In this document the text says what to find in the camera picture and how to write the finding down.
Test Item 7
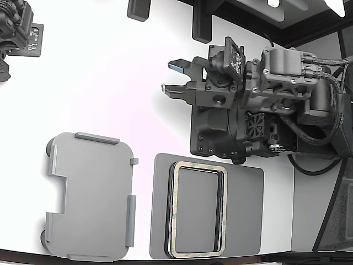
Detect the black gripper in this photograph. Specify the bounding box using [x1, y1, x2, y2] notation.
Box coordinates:
[161, 56, 243, 110]

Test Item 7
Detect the black six-joint robot arm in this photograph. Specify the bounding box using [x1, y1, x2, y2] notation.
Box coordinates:
[231, 46, 353, 163]

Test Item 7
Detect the grey holder with black legs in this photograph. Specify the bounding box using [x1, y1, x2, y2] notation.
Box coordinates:
[41, 131, 138, 263]

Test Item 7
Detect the tall black stand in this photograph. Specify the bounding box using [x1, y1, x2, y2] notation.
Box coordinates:
[191, 0, 213, 44]

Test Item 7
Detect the small black stand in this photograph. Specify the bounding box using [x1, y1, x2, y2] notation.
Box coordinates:
[126, 0, 152, 22]

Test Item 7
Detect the black diagonal strut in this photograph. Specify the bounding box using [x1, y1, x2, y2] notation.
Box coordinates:
[313, 158, 347, 252]

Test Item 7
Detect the wrist camera circuit board module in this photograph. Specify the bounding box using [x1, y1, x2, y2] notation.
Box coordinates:
[208, 36, 247, 83]

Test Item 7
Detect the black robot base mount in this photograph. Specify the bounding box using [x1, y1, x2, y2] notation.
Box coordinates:
[189, 104, 249, 166]

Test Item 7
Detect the thin black cable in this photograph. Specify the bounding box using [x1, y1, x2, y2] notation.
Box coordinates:
[261, 32, 276, 48]
[286, 153, 346, 177]

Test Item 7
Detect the black braided cable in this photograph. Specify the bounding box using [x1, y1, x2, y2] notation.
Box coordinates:
[302, 68, 346, 92]
[302, 54, 353, 69]
[278, 112, 331, 145]

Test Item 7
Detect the black moulded frame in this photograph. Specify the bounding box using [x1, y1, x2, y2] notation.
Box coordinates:
[212, 0, 353, 48]

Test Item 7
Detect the grey flat base plate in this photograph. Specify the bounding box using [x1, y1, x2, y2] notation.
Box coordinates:
[149, 152, 265, 260]

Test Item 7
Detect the black side camera on mount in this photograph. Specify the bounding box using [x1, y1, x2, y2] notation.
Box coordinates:
[0, 0, 44, 83]

